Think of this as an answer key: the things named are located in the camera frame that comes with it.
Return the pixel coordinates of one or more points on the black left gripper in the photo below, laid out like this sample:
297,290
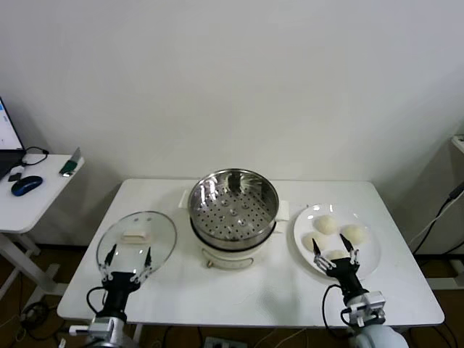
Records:
119,286

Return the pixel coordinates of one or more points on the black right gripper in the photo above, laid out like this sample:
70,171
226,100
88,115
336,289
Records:
344,273

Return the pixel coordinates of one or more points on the white steamed baozi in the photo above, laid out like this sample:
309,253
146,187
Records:
335,254
324,224
354,233
308,242

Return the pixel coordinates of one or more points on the round glass pot lid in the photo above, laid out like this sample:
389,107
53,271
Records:
159,235

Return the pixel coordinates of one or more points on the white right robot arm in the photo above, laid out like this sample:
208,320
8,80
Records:
382,337

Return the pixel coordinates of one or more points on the stainless steel steamer basket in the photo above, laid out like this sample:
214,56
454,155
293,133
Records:
232,214

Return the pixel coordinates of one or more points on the large white plate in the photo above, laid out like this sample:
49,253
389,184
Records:
366,253

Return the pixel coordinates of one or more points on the white electric cooker base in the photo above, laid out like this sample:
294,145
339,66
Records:
224,259

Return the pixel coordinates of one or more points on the white side table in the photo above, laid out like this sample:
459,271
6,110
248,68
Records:
43,206

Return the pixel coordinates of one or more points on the white floor power strip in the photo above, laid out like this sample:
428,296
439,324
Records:
224,342

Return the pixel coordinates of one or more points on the blue computer mouse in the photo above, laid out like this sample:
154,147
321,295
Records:
26,185

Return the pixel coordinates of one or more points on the small black adapter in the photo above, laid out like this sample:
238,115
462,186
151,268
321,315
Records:
13,177

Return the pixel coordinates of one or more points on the white shelf edge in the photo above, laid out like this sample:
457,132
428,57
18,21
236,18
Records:
458,143

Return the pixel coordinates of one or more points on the black laptop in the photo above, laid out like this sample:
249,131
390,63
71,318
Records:
9,145

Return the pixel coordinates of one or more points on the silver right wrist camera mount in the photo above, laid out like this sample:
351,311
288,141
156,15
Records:
366,306

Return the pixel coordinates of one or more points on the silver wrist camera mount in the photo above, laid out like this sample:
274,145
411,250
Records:
98,328
366,306

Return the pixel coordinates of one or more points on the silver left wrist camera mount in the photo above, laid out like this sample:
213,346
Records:
98,328

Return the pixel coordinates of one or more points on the white desk foot frame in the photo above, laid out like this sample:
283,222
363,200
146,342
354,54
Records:
446,281

